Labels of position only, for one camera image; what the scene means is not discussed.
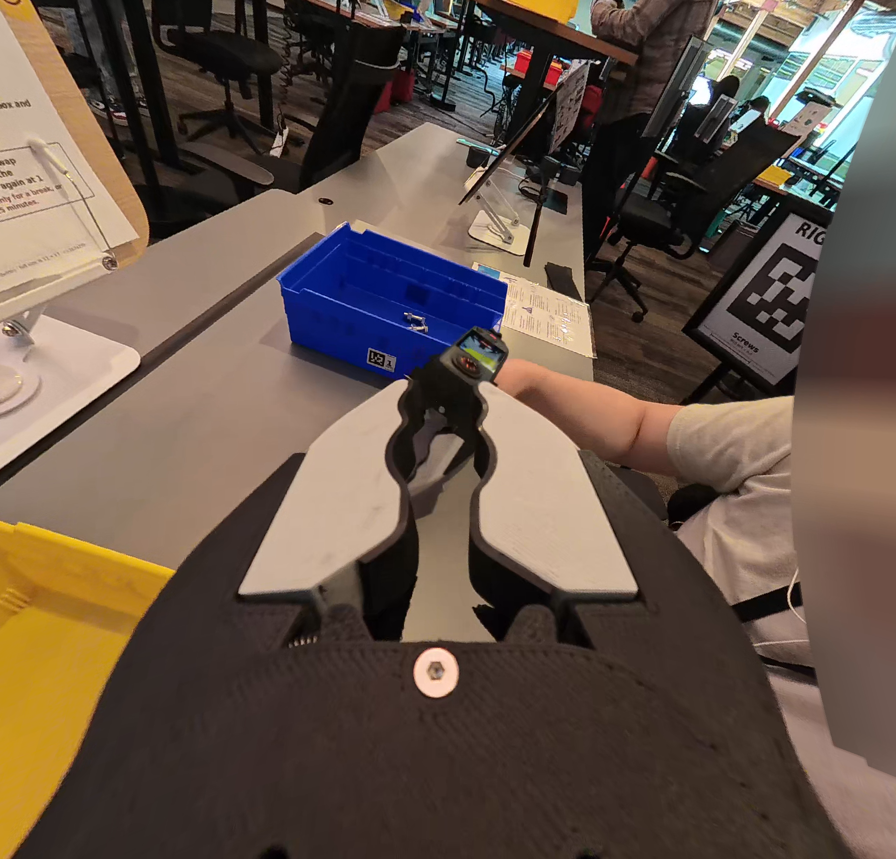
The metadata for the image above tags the printed paper sheet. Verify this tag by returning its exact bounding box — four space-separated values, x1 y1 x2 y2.
472 262 596 359

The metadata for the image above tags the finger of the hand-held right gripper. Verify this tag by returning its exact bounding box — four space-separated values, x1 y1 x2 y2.
408 421 471 499

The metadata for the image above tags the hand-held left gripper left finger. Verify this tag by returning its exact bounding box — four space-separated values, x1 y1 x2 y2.
238 380 421 611

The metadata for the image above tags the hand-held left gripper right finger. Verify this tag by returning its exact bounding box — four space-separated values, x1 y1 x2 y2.
468 381 639 611

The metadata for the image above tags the black pole stand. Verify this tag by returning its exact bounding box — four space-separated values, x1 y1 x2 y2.
519 155 569 268

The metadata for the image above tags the black office chair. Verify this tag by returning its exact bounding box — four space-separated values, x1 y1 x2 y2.
587 127 802 324
178 26 407 198
150 0 284 156

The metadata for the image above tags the wooden high table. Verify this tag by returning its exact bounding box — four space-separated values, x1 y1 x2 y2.
448 0 639 153

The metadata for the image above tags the red storage box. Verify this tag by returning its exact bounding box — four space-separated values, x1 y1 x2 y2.
374 68 414 114

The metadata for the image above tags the black framed marker sign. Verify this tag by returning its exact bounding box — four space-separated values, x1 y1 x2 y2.
682 197 837 405

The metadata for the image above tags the blue plastic bin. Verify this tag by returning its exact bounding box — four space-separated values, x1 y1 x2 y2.
276 222 509 389

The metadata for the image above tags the person's beige shirt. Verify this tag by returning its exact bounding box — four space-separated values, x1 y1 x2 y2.
665 397 896 859

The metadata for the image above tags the black strap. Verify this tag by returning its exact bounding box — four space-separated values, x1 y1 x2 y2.
731 582 816 678

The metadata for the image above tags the thin white cable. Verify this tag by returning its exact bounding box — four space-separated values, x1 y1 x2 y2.
752 568 813 653

